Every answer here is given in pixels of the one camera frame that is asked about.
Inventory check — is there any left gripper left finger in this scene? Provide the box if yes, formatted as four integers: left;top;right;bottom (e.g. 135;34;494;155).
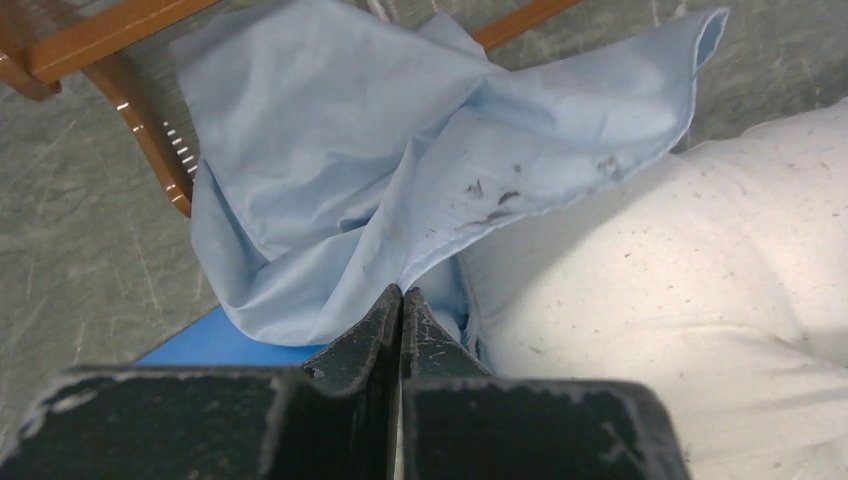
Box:
1;285;403;479

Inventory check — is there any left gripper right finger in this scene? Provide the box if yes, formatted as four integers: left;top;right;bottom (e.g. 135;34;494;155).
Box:
401;289;689;479

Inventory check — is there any light blue pillowcase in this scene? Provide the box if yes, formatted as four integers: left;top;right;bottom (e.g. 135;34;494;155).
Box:
170;1;729;346

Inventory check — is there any white pillow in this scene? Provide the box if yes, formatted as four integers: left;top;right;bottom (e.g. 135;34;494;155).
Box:
460;102;847;479

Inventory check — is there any blue flat board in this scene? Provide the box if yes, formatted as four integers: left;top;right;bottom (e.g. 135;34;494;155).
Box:
136;306;325;367

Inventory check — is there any wooden shelf rack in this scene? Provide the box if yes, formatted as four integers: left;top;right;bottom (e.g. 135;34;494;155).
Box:
0;0;584;219

